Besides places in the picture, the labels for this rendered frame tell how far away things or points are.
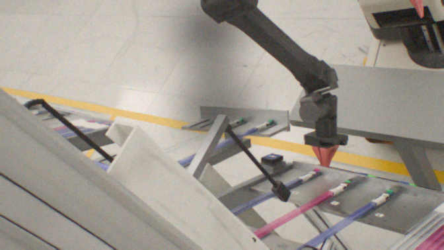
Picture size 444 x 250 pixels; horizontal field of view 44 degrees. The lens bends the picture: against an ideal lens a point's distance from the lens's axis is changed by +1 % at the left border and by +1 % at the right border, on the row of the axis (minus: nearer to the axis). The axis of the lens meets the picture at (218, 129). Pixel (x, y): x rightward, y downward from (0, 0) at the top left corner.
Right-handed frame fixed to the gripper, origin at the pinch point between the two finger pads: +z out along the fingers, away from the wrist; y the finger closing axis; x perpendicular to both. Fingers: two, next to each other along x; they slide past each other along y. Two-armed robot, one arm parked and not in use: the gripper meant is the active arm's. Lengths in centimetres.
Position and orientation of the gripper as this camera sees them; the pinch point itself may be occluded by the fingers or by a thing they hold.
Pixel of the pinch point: (325, 167)
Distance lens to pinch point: 152.3
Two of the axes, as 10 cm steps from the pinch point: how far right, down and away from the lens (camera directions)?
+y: 7.3, 1.4, -6.7
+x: 6.8, -2.0, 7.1
